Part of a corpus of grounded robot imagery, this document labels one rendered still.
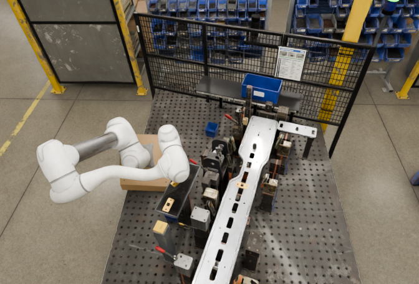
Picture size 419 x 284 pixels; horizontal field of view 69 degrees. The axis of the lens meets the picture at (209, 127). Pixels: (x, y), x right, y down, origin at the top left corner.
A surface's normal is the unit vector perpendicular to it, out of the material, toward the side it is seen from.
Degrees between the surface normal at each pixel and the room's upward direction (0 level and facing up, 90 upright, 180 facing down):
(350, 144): 0
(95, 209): 0
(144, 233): 0
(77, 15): 93
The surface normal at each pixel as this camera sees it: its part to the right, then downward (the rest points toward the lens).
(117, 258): -0.04, -0.69
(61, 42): -0.09, 0.72
